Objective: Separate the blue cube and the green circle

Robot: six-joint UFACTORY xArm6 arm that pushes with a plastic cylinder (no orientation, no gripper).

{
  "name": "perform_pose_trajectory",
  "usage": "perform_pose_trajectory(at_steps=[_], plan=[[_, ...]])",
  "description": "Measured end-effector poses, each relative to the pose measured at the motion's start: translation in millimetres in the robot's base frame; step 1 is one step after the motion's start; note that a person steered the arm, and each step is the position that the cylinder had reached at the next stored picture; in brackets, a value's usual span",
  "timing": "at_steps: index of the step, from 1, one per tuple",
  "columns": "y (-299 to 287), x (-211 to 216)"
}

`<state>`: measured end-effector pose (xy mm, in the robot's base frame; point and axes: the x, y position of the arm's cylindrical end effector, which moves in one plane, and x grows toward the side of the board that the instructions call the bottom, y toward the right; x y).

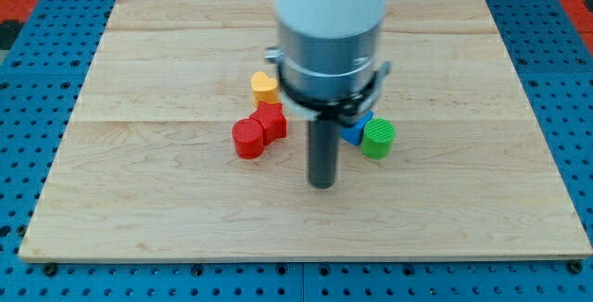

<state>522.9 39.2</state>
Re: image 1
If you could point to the yellow heart block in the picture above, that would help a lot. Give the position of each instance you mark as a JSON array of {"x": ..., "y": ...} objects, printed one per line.
[{"x": 264, "y": 88}]

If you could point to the red star block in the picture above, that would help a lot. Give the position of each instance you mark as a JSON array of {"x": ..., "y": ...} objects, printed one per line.
[{"x": 272, "y": 120}]

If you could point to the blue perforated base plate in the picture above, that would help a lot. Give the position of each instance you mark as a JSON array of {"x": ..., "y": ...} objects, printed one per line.
[{"x": 40, "y": 81}]

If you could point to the red cylinder block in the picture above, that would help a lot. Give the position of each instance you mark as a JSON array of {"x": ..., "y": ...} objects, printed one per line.
[{"x": 248, "y": 138}]

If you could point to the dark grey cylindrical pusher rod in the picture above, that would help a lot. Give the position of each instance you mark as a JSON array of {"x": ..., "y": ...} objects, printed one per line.
[{"x": 323, "y": 141}]

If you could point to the blue cube block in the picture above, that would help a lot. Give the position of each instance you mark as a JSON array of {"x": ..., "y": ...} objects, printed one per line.
[{"x": 353, "y": 134}]

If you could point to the green cylinder block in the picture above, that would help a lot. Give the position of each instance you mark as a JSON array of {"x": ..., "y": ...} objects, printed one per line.
[{"x": 377, "y": 138}]

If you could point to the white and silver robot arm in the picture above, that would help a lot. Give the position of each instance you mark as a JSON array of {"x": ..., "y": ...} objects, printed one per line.
[{"x": 326, "y": 55}]

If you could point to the light wooden board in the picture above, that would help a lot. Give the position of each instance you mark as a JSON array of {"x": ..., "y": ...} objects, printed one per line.
[{"x": 146, "y": 171}]

